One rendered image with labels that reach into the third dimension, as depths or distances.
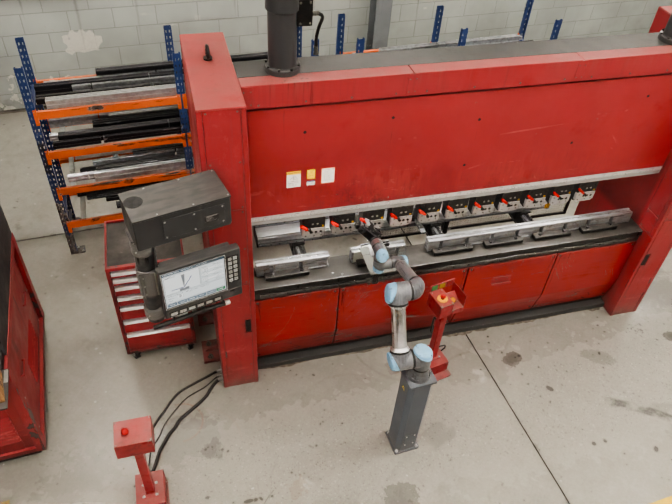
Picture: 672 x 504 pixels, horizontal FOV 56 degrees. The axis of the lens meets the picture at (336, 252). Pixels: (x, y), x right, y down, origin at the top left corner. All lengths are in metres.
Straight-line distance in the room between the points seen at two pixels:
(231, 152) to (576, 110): 2.20
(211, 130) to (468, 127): 1.59
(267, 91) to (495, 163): 1.62
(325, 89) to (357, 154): 0.51
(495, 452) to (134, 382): 2.61
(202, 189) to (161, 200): 0.21
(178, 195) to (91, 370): 2.17
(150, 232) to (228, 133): 0.63
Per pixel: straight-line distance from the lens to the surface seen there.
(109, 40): 7.72
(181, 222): 3.21
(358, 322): 4.72
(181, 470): 4.50
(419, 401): 4.09
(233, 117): 3.25
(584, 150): 4.61
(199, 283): 3.50
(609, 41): 4.45
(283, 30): 3.39
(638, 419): 5.28
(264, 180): 3.76
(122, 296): 4.50
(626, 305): 5.88
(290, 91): 3.45
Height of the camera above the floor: 3.93
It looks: 43 degrees down
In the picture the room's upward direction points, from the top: 5 degrees clockwise
